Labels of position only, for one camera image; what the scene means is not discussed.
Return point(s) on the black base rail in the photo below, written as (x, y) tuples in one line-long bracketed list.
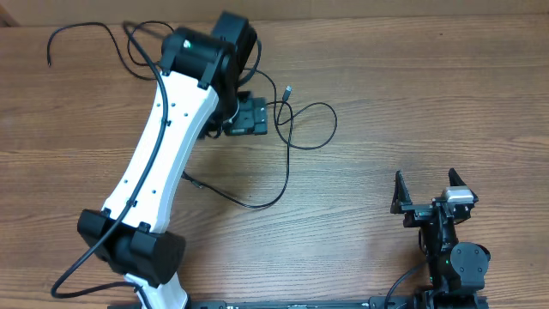
[(374, 302)]

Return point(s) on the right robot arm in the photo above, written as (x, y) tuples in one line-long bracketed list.
[(456, 269)]

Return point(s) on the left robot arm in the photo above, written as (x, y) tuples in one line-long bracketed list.
[(199, 91)]

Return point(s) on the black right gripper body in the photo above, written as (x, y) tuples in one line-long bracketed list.
[(416, 213)]

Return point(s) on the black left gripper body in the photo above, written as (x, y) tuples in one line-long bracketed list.
[(249, 120)]

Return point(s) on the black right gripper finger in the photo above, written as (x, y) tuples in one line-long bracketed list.
[(401, 200), (455, 179)]

